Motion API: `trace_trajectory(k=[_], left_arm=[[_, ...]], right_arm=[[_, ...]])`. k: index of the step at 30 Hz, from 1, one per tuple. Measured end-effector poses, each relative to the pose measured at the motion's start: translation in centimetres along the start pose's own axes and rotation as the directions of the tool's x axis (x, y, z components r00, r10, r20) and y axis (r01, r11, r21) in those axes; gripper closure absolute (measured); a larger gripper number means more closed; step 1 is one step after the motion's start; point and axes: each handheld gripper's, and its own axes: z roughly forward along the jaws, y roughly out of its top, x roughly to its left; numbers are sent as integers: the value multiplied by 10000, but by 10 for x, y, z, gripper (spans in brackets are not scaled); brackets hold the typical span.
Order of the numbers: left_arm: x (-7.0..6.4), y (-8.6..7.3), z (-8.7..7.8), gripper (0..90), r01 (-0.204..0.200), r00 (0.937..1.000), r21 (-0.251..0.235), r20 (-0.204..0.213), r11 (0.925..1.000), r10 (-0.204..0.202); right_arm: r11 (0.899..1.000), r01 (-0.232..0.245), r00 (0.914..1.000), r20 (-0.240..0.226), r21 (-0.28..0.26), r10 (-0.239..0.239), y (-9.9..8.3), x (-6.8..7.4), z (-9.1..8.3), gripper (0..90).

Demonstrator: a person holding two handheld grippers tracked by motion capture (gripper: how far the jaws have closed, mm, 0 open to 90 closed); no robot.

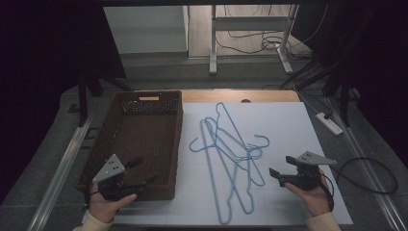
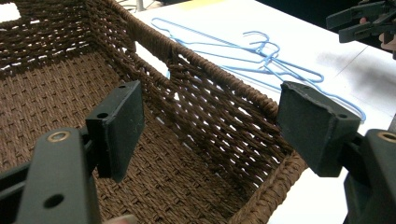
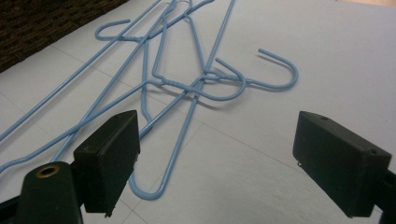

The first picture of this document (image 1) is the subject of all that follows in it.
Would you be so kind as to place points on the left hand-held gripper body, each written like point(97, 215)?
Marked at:
point(109, 170)

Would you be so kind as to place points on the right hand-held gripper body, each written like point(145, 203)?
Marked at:
point(304, 179)

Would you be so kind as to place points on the brown wicker basket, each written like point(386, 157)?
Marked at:
point(144, 141)

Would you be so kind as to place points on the person's right hand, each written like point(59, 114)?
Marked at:
point(316, 202)

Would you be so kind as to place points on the person's left hand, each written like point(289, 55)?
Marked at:
point(102, 210)

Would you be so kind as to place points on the white paper sheet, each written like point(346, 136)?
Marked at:
point(282, 128)

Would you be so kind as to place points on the white power strip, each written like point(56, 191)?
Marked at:
point(330, 125)

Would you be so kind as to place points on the black plug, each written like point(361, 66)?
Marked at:
point(327, 115)

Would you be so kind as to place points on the black metal stand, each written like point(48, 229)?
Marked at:
point(82, 102)
point(344, 106)

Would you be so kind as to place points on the small dark table grommet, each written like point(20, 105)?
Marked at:
point(246, 100)

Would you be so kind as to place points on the dark curtain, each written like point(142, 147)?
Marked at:
point(385, 64)
point(48, 64)

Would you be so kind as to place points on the white cabinet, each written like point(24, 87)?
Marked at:
point(144, 29)

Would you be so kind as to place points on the aluminium rail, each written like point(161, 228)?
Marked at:
point(57, 179)
point(393, 211)

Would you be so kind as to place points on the white metal desk frame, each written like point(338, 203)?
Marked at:
point(250, 23)

